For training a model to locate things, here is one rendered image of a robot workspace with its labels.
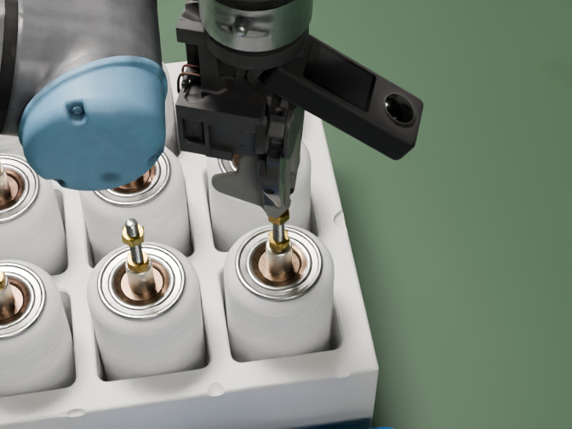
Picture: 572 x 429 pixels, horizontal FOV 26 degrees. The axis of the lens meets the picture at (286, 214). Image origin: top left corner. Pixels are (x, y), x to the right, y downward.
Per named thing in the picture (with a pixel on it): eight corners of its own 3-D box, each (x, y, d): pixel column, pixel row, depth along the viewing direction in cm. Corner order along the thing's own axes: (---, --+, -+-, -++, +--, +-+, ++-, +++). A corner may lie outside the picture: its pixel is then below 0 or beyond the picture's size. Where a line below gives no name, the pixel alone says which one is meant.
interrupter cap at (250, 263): (239, 308, 104) (239, 304, 104) (231, 234, 108) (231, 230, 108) (328, 299, 105) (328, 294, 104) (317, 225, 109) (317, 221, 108)
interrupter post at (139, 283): (148, 268, 106) (144, 247, 104) (161, 288, 105) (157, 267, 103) (122, 280, 106) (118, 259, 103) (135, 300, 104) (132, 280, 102)
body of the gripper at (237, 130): (206, 82, 95) (197, -34, 85) (316, 102, 94) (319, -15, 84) (179, 160, 91) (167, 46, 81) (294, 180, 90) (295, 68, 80)
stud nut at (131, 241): (140, 225, 100) (139, 219, 100) (149, 239, 100) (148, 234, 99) (117, 235, 100) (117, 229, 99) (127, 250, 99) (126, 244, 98)
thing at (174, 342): (180, 323, 124) (165, 219, 109) (226, 397, 119) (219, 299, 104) (93, 367, 121) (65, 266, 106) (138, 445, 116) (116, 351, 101)
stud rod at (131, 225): (142, 266, 104) (134, 215, 98) (148, 275, 104) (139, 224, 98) (132, 271, 104) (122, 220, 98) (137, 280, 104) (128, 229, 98)
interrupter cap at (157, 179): (189, 174, 112) (188, 169, 112) (127, 224, 109) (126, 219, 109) (132, 129, 115) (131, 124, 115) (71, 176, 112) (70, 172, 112)
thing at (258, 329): (236, 414, 118) (228, 317, 103) (226, 328, 123) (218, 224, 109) (335, 403, 119) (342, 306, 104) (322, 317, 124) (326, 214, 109)
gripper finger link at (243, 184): (219, 202, 100) (214, 125, 93) (290, 215, 99) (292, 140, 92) (208, 231, 98) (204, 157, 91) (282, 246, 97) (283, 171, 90)
